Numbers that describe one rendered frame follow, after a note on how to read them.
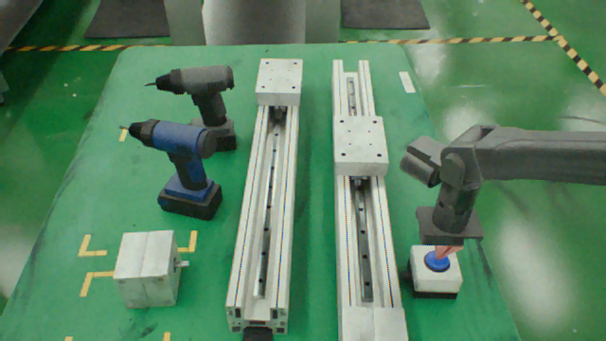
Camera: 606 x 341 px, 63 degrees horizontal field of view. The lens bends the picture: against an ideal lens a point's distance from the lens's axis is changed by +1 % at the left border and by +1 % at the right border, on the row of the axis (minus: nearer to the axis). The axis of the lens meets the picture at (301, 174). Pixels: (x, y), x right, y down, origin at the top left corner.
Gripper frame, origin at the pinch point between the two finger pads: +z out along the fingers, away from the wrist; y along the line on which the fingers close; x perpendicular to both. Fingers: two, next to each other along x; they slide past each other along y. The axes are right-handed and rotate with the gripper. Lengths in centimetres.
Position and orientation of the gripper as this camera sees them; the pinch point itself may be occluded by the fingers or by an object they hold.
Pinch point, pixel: (438, 254)
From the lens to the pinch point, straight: 93.1
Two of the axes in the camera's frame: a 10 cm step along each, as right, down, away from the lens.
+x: -0.3, 6.9, -7.3
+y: -10.0, -0.3, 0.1
